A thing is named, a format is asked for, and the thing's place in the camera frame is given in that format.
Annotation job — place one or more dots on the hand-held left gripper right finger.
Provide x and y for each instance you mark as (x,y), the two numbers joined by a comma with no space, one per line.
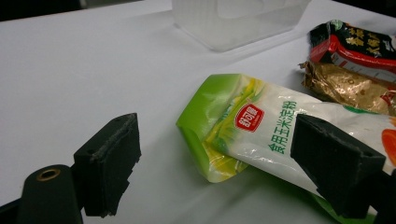
(336,165)

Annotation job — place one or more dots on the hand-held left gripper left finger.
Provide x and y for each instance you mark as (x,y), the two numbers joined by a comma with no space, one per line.
(107,165)

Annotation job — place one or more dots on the gold foil packet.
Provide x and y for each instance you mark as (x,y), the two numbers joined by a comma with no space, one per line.
(342,87)

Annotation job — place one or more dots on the green and white starch packet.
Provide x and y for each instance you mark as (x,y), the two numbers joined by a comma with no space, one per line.
(224,124)

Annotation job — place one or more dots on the red and black seasoning packet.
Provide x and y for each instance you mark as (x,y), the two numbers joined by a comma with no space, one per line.
(348,43)

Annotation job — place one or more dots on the clear plastic container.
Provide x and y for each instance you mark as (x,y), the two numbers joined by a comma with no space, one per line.
(233,25)

